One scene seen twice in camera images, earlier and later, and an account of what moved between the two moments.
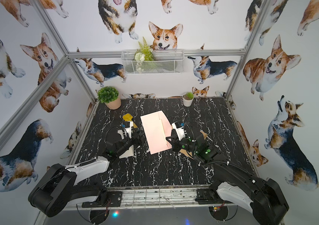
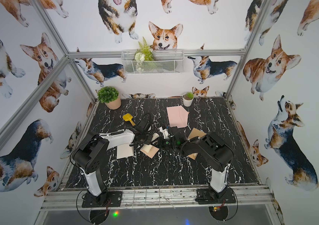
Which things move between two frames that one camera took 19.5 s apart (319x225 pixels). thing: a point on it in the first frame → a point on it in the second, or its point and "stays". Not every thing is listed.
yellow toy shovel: x=128 y=117 stays
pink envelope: x=156 y=128 → x=178 y=116
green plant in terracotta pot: x=110 y=96 stays
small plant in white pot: x=188 y=98 stays
